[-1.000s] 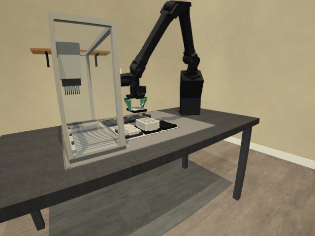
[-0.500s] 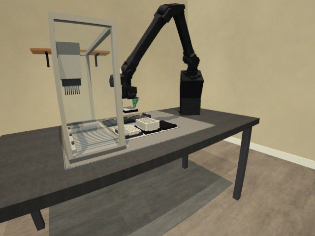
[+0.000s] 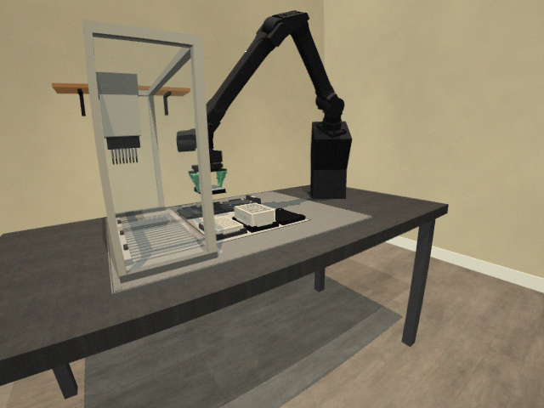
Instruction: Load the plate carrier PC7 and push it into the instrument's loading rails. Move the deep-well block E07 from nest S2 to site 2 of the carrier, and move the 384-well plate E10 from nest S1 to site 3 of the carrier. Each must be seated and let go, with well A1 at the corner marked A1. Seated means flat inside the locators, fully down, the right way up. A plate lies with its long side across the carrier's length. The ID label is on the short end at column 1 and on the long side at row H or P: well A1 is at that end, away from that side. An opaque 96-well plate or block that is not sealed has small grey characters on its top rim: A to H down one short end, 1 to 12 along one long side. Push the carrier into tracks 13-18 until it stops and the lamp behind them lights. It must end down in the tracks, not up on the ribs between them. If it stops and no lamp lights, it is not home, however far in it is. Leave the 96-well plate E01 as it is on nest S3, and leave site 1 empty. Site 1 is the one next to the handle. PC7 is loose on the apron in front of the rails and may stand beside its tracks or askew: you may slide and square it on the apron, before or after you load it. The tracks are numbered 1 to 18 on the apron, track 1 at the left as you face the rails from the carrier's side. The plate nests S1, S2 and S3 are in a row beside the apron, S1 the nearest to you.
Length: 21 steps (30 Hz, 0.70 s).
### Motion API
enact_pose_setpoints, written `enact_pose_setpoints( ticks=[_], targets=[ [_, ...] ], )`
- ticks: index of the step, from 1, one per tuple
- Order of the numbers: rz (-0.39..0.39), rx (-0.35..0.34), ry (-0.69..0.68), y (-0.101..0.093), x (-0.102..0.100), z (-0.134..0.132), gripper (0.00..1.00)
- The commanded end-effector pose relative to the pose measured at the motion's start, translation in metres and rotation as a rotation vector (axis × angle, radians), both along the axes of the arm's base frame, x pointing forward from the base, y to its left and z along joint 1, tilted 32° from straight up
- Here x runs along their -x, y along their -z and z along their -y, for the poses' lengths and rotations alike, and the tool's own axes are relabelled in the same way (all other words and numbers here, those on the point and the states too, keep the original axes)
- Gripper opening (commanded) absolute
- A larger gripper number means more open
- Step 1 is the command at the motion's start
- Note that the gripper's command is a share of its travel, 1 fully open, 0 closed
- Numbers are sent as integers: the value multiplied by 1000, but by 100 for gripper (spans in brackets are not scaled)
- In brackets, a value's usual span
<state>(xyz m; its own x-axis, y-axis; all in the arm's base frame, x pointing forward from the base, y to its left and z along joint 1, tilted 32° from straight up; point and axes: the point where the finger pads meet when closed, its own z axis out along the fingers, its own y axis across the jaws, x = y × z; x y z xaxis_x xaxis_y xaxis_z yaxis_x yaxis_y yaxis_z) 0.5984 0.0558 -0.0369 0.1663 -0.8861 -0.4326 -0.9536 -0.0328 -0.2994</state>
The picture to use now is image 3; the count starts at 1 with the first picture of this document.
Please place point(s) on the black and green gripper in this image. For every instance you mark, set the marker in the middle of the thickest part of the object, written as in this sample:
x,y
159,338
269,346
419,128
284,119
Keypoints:
x,y
218,172

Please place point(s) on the cream deep-well block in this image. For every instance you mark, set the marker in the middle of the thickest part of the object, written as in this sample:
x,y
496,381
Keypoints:
x,y
255,214

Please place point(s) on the white well plate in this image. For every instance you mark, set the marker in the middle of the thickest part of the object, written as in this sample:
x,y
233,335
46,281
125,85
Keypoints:
x,y
227,225

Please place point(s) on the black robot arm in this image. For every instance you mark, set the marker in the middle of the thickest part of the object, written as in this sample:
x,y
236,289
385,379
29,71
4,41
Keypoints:
x,y
272,33

